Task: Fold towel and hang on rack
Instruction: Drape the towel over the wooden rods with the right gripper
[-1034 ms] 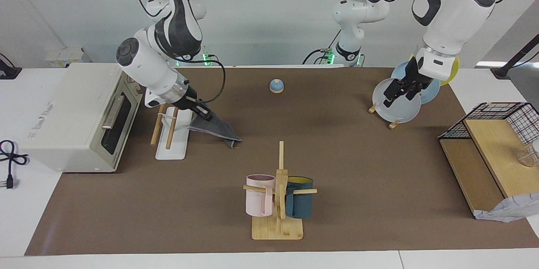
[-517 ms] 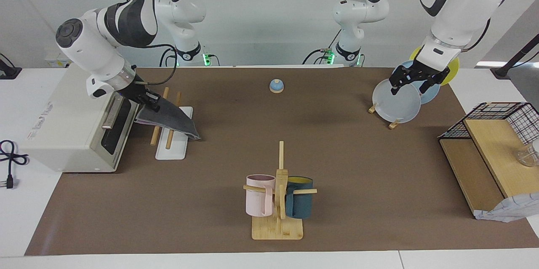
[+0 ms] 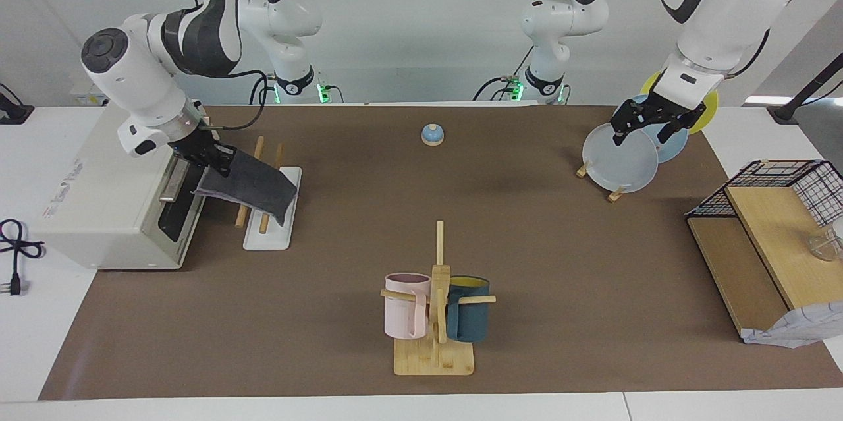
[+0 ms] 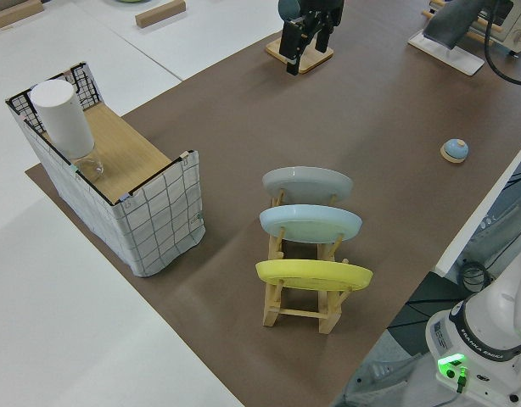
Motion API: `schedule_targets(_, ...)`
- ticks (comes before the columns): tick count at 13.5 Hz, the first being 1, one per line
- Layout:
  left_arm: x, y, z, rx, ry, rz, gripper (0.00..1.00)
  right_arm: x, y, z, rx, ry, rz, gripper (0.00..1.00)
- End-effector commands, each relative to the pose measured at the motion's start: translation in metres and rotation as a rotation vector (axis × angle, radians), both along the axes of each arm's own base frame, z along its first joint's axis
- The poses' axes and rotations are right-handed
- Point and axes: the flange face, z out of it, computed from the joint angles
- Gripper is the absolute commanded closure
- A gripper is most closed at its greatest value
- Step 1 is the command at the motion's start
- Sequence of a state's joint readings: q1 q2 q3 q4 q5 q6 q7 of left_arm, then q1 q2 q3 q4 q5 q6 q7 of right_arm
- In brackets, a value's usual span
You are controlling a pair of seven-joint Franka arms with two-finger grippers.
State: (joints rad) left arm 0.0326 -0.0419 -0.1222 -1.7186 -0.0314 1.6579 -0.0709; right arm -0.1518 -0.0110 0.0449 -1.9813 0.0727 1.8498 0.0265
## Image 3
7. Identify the purple and grey towel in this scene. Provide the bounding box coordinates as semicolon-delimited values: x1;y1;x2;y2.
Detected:
192;149;298;227

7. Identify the wooden plate rack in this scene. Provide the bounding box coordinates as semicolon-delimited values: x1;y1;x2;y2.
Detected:
576;161;626;204

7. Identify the white and wooden towel rack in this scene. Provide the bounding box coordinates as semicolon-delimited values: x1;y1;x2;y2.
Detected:
234;136;302;251

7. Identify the light blue plate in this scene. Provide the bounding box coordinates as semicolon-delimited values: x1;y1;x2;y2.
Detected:
611;94;690;163

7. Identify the grey plate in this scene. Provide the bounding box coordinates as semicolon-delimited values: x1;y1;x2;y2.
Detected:
582;122;659;194

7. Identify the yellow plate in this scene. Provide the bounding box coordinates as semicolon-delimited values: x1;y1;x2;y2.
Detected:
641;70;720;135

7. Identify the white toaster oven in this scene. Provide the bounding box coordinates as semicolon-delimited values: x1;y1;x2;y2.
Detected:
32;99;225;271

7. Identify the black stand pole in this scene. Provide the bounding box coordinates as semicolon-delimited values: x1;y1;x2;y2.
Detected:
767;52;843;124

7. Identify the wooden step shelf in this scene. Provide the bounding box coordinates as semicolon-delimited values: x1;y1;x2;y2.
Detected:
687;185;843;336

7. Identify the brown table mat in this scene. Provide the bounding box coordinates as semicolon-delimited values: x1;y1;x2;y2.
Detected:
38;105;843;401

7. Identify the clear glass cup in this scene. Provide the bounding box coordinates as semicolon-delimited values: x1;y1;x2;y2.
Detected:
808;222;843;262

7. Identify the pink mug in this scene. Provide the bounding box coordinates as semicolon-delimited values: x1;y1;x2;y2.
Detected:
385;273;432;340

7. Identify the dark teal mug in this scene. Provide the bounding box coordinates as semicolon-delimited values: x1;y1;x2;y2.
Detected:
446;275;491;343

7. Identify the white crumpled cloth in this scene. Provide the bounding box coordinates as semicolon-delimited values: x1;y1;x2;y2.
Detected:
741;300;843;349

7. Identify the wooden mug tree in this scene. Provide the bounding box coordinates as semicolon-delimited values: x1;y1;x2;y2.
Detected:
380;221;497;376

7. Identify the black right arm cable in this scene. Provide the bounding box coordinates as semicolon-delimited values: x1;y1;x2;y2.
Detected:
200;70;271;132

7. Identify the black right base cable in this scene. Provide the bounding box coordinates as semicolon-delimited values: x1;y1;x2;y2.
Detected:
249;74;277;105

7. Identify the black base cable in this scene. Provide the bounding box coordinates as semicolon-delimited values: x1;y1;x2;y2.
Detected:
249;74;277;105
472;44;535;102

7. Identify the black wire basket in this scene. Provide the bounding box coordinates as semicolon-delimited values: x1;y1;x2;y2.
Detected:
685;159;843;227

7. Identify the black left base cable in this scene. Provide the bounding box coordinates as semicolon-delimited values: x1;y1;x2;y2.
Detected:
472;44;535;102

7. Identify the black clamp mount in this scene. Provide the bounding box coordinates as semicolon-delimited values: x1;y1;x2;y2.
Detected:
0;84;35;125

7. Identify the black power cord with plug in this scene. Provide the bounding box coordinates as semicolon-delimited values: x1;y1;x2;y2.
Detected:
0;219;45;296

